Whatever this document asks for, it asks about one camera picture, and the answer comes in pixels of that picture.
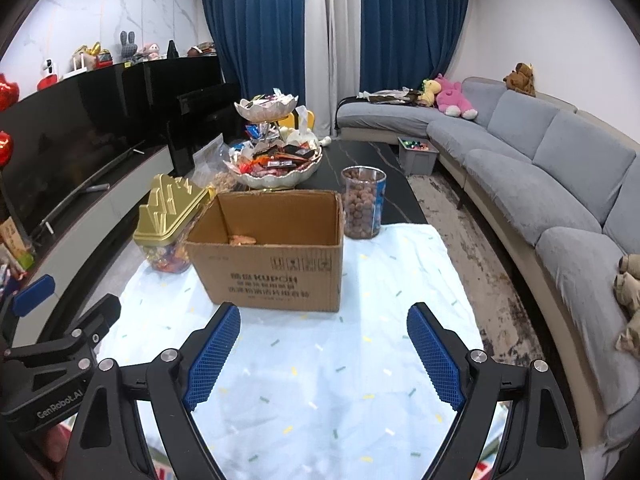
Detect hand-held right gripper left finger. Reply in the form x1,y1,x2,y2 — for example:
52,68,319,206
60,302,242,480

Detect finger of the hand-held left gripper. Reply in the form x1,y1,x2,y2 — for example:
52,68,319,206
0,274,56,348
5,294,122,361

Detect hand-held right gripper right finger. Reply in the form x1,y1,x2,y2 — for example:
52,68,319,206
406,302,586,480

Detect brown cardboard box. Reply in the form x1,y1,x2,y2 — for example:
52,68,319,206
184,190,346,313

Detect colourful snack bags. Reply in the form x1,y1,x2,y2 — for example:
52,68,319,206
0,217,37,296

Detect light blue tablecloth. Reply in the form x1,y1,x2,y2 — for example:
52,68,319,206
80,222,506,480

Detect patterned rug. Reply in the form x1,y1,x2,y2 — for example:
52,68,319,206
405,172,551,371

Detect gold tree-shaped lid jar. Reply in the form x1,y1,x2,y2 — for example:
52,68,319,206
132,174,217,275

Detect white television cabinet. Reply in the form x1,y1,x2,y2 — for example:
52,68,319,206
10,142,173,346

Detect black curved television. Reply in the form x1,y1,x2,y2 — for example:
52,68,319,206
0,62,176,246

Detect clear jar of brown balls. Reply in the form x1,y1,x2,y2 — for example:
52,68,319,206
341,166,387,240

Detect clear bag of peanuts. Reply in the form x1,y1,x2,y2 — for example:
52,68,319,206
190,132,238,193

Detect two-tier white bowl stand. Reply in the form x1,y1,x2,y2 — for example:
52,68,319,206
222,94,323,192

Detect grey curved sofa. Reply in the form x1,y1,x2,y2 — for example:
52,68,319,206
336,76,640,456

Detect grey storage bin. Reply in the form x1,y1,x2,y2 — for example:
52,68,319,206
397,136,441,177

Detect tan plush toy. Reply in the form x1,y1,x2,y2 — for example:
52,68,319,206
612,254,640,356

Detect large pile of snack packets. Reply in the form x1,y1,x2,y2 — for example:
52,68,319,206
227,141,321,177

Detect white plush toy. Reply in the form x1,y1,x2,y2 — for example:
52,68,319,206
280,127,332,148

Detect gold white shelf ornament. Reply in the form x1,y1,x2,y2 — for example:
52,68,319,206
74,41,113,72

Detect yellow tissue box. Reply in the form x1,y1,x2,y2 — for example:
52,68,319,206
277,105,316,133

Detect black piano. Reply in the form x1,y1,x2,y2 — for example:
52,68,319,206
122,55,251,176

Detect grey rabbit plush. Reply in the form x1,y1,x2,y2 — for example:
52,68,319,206
119,30,140,63

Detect pink plush toy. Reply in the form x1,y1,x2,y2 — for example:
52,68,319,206
434,74,478,121

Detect small pile of snack packets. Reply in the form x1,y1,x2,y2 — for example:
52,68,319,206
250,89,288,106

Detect brown white cloth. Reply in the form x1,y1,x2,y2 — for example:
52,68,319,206
357,87,423,105

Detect yellow plush toy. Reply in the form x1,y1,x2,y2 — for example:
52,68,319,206
419,78,441,107

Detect brown plush toy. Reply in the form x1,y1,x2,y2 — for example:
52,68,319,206
502,62,537,98

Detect blue curtain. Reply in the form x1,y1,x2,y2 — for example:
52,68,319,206
360,0,473,96
192,0,307,111

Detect white sheer curtain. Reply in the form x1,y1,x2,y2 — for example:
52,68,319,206
304,0,363,138

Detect white security camera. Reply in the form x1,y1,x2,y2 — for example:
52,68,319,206
37,57,61,91

